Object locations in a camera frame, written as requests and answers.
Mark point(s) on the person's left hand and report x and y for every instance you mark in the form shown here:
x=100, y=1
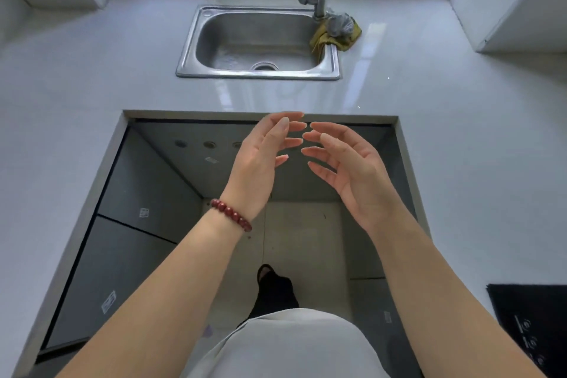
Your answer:
x=252, y=169

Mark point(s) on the black trousers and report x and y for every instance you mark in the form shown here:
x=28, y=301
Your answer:
x=274, y=298

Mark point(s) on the grey steel wool scrubber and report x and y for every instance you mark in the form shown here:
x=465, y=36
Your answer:
x=340, y=24

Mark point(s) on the person's right forearm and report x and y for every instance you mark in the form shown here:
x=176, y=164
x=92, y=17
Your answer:
x=443, y=302

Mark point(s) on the steel sink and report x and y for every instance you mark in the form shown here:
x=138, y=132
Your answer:
x=248, y=41

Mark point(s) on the black shoe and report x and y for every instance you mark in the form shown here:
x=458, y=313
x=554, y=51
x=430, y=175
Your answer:
x=266, y=272

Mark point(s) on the yellow cleaning cloth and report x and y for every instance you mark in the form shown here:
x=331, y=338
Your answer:
x=319, y=41

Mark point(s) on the black induction cooktop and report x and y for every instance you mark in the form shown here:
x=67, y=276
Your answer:
x=531, y=324

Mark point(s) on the person's right hand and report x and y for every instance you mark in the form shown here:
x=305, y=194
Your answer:
x=363, y=178

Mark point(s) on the white stone countertop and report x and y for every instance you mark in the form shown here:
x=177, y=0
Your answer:
x=465, y=125

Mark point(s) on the grey shirt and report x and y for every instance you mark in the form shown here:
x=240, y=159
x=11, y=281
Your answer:
x=288, y=346

